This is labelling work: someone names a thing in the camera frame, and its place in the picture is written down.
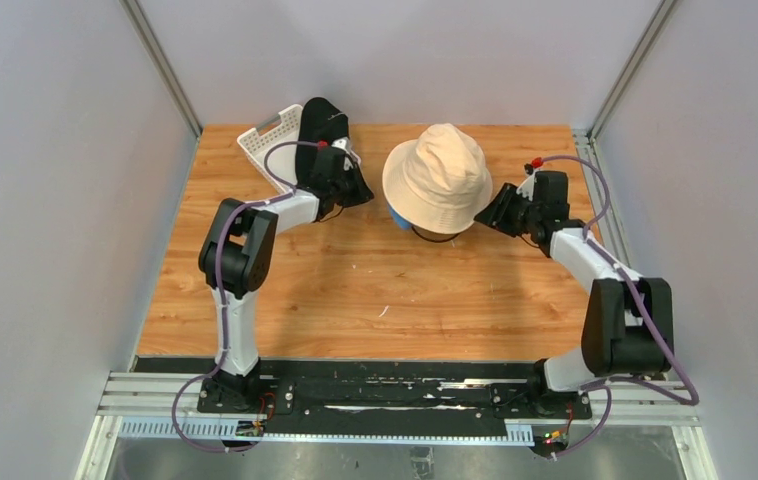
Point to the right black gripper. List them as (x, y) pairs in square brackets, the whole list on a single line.
[(495, 215)]

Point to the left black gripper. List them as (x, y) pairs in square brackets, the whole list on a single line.
[(361, 193)]

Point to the blue bucket hat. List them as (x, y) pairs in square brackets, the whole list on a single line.
[(399, 220)]

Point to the beige bucket hat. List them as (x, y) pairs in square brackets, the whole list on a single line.
[(439, 181)]

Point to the black hat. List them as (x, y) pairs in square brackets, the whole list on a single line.
[(320, 121)]

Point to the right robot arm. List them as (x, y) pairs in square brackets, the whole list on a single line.
[(628, 324)]

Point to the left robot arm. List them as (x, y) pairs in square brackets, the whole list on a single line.
[(236, 255)]

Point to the white perforated plastic basket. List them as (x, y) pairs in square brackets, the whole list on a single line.
[(269, 147)]

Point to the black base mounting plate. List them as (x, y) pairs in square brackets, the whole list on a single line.
[(385, 399)]

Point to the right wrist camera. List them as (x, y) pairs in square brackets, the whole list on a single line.
[(526, 188)]

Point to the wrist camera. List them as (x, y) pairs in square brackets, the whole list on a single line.
[(342, 146), (526, 188)]

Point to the black wire hat stand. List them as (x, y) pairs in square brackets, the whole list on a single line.
[(433, 237)]

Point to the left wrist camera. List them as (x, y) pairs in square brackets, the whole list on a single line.
[(342, 146)]

